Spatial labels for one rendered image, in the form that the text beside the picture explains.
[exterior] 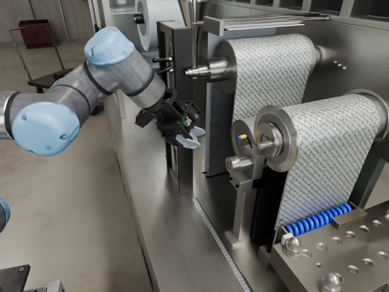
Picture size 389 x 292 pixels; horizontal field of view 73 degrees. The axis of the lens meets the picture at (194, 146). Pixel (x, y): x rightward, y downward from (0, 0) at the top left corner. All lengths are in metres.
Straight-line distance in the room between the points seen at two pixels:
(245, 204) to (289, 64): 0.39
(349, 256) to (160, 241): 0.48
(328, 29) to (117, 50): 0.64
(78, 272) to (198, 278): 1.30
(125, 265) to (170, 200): 1.03
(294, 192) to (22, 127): 0.53
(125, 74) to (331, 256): 0.57
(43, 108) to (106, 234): 1.72
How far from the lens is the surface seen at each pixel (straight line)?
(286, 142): 0.56
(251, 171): 0.64
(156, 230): 0.84
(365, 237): 0.77
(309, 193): 0.69
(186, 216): 0.87
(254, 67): 0.72
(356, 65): 0.86
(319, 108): 0.62
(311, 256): 0.67
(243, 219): 0.75
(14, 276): 0.99
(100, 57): 0.49
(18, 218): 2.48
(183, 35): 0.71
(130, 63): 0.50
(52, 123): 0.40
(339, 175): 0.73
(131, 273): 1.86
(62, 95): 0.46
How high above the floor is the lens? 1.54
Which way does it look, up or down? 32 degrees down
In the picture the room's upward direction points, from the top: straight up
